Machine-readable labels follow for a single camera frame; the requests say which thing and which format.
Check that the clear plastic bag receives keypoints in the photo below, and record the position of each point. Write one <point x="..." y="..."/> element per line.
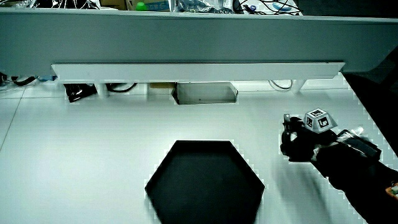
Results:
<point x="202" y="5"/>

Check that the person's right hand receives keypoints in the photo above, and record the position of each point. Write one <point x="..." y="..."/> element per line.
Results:
<point x="298" y="146"/>

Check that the green ball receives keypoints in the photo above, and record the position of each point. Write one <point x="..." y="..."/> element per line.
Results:
<point x="141" y="6"/>

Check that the black hexagonal tray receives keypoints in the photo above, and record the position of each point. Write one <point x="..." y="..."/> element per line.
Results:
<point x="205" y="183"/>

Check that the grey desk partition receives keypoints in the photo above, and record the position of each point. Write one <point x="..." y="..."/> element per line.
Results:
<point x="186" y="37"/>

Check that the white desk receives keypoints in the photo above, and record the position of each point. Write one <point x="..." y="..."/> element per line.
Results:
<point x="87" y="155"/>

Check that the black plastic bag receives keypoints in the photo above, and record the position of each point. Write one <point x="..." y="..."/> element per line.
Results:
<point x="79" y="91"/>

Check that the white desk shelf riser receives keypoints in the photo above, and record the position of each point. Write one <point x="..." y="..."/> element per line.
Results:
<point x="192" y="71"/>

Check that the silver foil bag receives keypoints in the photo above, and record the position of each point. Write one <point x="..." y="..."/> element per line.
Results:
<point x="66" y="3"/>

